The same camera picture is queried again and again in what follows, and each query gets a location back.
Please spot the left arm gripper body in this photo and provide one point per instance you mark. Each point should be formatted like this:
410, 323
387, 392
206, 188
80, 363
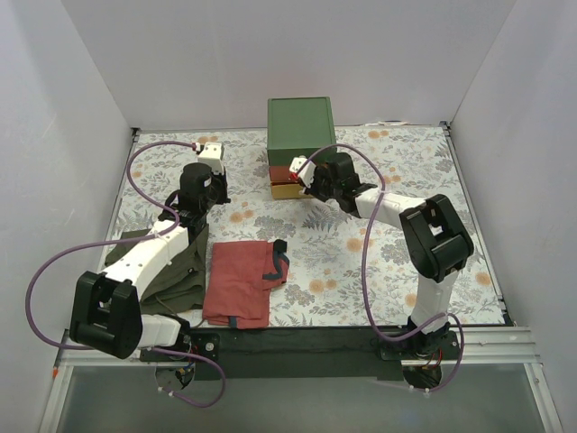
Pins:
221, 186

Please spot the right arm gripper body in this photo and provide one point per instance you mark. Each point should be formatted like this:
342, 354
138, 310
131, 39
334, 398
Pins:
314, 181

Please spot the yellow drawer box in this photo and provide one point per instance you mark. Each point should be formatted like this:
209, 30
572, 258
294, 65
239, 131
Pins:
291, 190

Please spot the red drawer box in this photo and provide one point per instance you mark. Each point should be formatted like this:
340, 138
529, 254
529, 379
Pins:
280, 175

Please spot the green drawer box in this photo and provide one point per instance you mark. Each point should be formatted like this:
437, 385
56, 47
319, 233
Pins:
298, 126

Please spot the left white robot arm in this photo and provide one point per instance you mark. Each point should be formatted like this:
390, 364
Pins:
107, 314

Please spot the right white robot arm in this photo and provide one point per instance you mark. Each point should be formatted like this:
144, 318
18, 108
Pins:
438, 244

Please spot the floral patterned table mat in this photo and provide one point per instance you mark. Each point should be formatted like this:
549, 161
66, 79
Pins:
333, 280

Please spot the red folded shirt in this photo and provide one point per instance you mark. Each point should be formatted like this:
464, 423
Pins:
242, 276

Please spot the olive green shirt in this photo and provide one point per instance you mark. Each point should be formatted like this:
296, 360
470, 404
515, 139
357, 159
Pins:
181, 286

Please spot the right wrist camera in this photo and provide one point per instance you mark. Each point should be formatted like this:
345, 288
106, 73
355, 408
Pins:
302, 171

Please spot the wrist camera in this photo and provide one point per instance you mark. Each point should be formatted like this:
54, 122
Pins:
302, 171
212, 154

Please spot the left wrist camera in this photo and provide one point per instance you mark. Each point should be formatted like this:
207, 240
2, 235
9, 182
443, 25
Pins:
212, 154

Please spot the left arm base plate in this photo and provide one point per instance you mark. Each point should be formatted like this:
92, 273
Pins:
204, 344

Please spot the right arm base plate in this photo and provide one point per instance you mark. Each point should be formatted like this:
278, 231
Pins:
421, 348

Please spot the aluminium frame rail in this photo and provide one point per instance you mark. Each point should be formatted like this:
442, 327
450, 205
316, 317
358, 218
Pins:
310, 379

